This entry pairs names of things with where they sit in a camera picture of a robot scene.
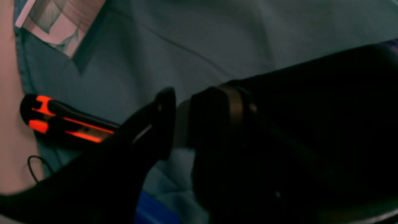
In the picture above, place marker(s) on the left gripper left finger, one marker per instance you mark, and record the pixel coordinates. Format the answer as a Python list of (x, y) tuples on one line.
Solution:
[(103, 184)]

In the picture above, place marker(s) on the orange black utility knife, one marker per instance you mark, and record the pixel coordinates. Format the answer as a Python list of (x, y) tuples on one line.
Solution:
[(63, 123)]

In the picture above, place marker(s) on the black t-shirt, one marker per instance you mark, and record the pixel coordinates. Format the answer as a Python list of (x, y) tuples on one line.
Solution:
[(322, 147)]

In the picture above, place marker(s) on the blue box with knob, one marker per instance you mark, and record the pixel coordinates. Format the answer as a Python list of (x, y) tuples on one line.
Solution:
[(150, 211)]

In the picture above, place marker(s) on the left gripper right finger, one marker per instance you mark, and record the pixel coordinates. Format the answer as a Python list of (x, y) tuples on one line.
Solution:
[(241, 106)]

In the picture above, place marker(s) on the light blue table cloth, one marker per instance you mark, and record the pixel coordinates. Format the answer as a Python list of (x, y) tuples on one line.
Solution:
[(137, 48)]

